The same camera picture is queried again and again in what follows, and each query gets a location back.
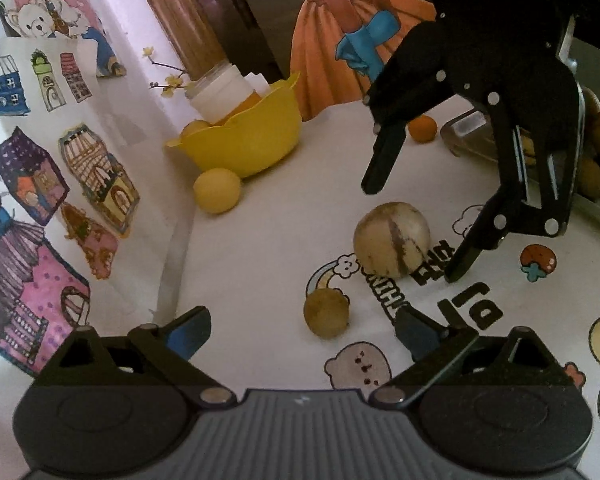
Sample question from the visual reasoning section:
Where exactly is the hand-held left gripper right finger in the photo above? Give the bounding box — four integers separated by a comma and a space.
369, 305, 588, 406

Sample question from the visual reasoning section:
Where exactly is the yellow flower twig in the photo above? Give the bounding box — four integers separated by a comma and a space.
142, 46, 197, 97

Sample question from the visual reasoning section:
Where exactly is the small yellow fruit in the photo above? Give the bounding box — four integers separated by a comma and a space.
180, 119, 212, 137

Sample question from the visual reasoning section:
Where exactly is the striped round melon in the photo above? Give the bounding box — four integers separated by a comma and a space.
353, 201, 432, 278

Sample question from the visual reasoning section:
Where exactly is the yellow plastic bowl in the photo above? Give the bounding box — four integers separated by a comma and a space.
164, 72, 303, 179

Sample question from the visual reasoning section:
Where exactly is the yellow lemon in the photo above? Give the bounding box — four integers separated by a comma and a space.
192, 167, 242, 215

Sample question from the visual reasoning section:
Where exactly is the cartoon character wall poster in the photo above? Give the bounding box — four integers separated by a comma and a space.
0, 0, 128, 78

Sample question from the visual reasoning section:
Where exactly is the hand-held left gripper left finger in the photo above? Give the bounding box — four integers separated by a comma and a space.
35, 305, 238, 407

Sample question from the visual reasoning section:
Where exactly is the white printed tablecloth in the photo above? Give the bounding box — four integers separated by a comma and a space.
150, 85, 600, 461

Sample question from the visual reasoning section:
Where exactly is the white labelled jar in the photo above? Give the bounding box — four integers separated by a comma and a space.
186, 60, 261, 126

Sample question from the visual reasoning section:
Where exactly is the clear plastic tray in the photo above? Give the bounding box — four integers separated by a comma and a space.
440, 110, 600, 238

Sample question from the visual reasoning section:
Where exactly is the orange dress wall poster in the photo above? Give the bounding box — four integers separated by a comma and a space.
280, 0, 438, 122

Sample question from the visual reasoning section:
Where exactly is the small round brown fruit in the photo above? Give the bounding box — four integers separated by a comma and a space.
302, 287, 351, 338

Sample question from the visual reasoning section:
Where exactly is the small orange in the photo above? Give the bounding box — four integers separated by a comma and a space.
408, 115, 437, 144

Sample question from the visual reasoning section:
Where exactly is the yellow-green pear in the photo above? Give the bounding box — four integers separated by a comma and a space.
522, 130, 538, 166

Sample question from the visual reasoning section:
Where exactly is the wooden door frame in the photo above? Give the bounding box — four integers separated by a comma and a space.
127, 0, 241, 83

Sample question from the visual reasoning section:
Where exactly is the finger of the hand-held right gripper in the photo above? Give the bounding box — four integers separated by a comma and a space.
444, 57, 583, 285
361, 60, 461, 197

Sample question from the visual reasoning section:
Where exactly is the house drawings wall poster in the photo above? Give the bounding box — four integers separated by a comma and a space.
0, 40, 143, 378

